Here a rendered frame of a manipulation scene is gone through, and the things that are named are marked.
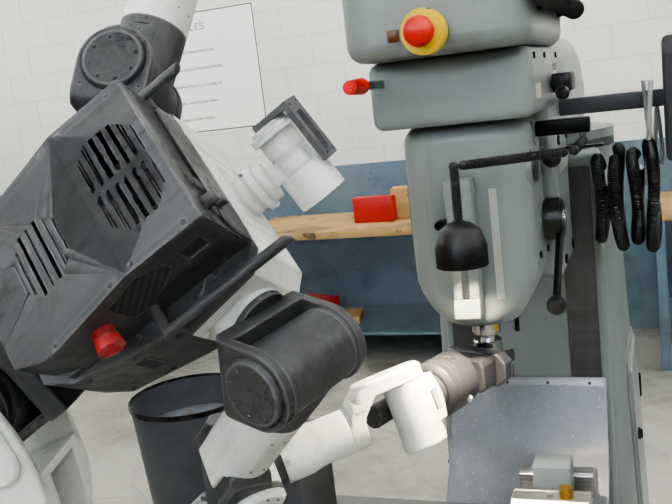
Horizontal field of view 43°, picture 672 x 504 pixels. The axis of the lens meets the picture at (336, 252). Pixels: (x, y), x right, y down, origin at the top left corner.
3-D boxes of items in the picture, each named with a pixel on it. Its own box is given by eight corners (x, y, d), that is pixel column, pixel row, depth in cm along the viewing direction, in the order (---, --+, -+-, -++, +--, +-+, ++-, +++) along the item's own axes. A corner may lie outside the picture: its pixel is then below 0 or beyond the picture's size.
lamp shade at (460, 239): (443, 274, 113) (439, 228, 112) (430, 264, 120) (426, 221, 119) (496, 266, 114) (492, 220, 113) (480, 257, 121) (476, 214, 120)
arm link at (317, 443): (360, 468, 123) (235, 522, 120) (332, 406, 128) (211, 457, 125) (360, 443, 114) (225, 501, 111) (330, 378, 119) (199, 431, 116)
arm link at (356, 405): (422, 359, 122) (336, 394, 120) (445, 418, 122) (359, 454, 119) (411, 358, 129) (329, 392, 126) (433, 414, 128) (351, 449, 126)
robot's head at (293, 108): (280, 195, 105) (325, 161, 101) (236, 140, 104) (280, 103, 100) (297, 180, 110) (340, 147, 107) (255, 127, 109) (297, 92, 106)
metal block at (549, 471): (572, 503, 140) (569, 469, 139) (534, 501, 142) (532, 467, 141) (574, 488, 144) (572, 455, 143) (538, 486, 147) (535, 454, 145)
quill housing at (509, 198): (543, 329, 129) (527, 116, 123) (411, 331, 136) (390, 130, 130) (556, 297, 146) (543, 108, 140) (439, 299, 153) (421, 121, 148)
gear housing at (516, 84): (537, 116, 119) (532, 43, 117) (371, 133, 128) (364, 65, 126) (561, 104, 150) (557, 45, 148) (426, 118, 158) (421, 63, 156)
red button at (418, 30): (433, 44, 107) (430, 12, 107) (402, 49, 109) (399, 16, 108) (439, 45, 110) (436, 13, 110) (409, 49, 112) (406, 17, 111)
